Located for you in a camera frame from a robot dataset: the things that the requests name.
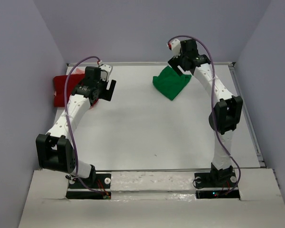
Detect green t shirt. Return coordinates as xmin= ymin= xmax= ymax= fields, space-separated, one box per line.
xmin=152 ymin=66 xmax=192 ymax=101

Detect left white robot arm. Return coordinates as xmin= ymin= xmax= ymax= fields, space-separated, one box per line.
xmin=36 ymin=64 xmax=116 ymax=188

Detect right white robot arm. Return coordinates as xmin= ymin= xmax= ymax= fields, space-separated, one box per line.
xmin=167 ymin=36 xmax=243 ymax=190

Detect pink folded t shirt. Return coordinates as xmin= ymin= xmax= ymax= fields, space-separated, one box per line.
xmin=75 ymin=68 xmax=98 ymax=109

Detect red folded t shirt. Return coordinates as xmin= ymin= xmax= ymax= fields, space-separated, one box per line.
xmin=53 ymin=73 xmax=85 ymax=107

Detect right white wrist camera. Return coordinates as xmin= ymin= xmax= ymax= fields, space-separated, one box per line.
xmin=168 ymin=38 xmax=181 ymax=57

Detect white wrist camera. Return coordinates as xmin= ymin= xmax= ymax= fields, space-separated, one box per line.
xmin=168 ymin=38 xmax=181 ymax=57
xmin=99 ymin=64 xmax=113 ymax=82

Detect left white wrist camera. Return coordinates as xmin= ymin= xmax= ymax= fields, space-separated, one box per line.
xmin=99 ymin=64 xmax=113 ymax=82

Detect aluminium table rail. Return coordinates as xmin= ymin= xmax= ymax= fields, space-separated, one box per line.
xmin=78 ymin=62 xmax=235 ymax=67

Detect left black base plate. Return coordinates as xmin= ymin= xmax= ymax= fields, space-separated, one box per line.
xmin=65 ymin=172 xmax=112 ymax=200

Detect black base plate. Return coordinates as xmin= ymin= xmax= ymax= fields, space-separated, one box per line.
xmin=192 ymin=172 xmax=240 ymax=200
xmin=65 ymin=172 xmax=112 ymax=200

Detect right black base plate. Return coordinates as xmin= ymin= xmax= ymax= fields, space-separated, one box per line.
xmin=192 ymin=172 xmax=240 ymax=200

